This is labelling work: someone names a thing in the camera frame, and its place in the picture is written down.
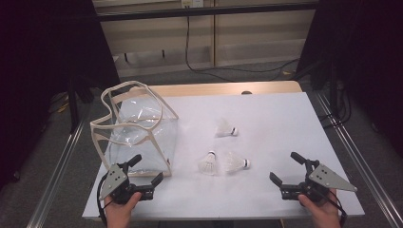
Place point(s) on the person's left hand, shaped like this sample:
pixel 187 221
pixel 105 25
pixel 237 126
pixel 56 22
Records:
pixel 122 212

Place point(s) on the black stand post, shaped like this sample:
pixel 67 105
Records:
pixel 333 95
pixel 73 110

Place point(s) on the black curtain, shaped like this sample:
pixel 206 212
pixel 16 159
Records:
pixel 374 47
pixel 38 63

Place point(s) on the white shuttlecock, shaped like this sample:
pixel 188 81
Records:
pixel 208 164
pixel 234 163
pixel 223 129

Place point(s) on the black horizontal bar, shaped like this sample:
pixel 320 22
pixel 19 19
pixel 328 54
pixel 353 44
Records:
pixel 206 12

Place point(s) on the white wall socket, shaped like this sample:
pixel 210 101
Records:
pixel 196 3

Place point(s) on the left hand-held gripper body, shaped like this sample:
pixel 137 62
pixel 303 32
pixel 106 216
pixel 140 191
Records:
pixel 118 186

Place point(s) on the person's right hand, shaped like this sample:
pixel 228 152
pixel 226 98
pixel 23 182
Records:
pixel 321 213

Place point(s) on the white paper sheet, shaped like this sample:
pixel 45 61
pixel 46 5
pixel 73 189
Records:
pixel 269 126

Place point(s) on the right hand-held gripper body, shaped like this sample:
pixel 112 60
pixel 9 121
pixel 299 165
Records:
pixel 329 179

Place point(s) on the metal floor rail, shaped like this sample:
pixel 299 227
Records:
pixel 359 160
pixel 53 183

